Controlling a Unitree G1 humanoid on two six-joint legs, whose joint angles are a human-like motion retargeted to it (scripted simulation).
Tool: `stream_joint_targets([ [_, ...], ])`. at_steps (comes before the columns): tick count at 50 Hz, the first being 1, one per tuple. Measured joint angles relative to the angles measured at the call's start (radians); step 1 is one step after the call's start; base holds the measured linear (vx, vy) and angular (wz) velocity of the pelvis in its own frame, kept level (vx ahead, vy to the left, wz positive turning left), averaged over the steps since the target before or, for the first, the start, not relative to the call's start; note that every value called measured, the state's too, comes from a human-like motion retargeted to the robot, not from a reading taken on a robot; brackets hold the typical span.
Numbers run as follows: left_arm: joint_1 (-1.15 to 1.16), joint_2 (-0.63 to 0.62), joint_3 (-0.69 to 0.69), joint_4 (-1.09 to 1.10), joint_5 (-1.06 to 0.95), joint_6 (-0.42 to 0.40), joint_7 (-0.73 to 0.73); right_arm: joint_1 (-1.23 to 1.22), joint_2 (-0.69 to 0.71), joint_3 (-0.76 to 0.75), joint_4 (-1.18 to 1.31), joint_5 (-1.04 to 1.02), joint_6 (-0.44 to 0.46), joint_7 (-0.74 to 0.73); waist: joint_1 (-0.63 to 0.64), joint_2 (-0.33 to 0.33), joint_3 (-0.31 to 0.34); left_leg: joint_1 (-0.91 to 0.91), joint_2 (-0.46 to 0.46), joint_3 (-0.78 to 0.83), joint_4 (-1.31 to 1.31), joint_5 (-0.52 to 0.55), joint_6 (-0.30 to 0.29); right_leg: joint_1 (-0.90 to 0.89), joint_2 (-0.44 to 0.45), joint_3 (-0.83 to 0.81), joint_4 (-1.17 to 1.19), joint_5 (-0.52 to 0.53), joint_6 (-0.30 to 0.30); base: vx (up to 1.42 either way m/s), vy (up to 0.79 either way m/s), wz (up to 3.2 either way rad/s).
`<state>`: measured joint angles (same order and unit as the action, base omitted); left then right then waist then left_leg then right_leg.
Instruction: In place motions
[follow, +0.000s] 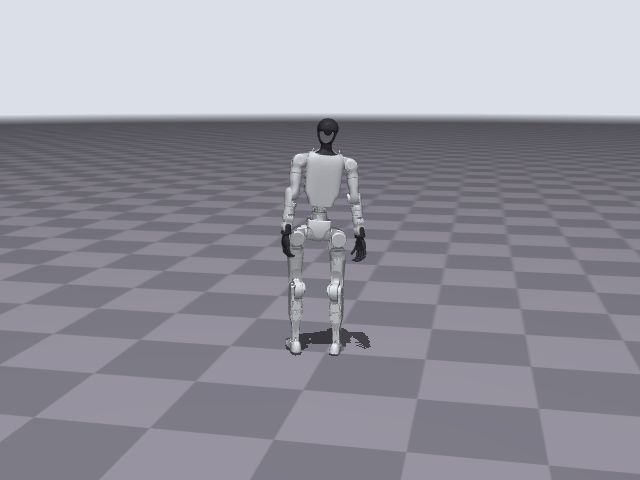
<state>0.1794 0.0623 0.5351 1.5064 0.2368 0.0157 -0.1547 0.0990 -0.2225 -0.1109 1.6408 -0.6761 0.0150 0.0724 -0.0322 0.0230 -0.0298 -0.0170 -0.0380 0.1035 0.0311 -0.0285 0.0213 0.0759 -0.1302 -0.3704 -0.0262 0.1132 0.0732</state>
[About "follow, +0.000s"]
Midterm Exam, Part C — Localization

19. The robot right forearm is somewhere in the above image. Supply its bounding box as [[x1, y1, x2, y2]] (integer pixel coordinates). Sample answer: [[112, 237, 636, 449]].
[[350, 192, 365, 236]]

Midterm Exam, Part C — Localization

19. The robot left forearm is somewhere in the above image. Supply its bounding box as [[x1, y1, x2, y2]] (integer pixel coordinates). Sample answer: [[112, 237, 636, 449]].
[[281, 187, 297, 232]]

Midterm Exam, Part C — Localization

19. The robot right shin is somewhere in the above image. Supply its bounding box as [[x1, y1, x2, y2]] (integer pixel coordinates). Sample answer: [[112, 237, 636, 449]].
[[329, 285, 344, 345]]

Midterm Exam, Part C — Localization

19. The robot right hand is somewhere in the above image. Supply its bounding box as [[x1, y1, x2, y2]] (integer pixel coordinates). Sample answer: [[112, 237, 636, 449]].
[[351, 227, 366, 262]]

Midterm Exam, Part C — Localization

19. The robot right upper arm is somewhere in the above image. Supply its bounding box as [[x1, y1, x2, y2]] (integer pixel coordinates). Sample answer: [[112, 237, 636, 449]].
[[343, 157, 360, 204]]

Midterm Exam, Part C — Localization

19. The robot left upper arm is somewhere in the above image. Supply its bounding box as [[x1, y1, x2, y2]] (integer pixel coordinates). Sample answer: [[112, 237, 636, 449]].
[[287, 153, 309, 200]]

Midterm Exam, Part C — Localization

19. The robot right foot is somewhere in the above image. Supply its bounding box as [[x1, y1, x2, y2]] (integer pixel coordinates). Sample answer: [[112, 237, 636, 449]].
[[329, 341, 345, 355]]

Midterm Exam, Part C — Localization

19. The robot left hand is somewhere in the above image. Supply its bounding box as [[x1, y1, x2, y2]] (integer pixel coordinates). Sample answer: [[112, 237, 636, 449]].
[[281, 224, 295, 257]]

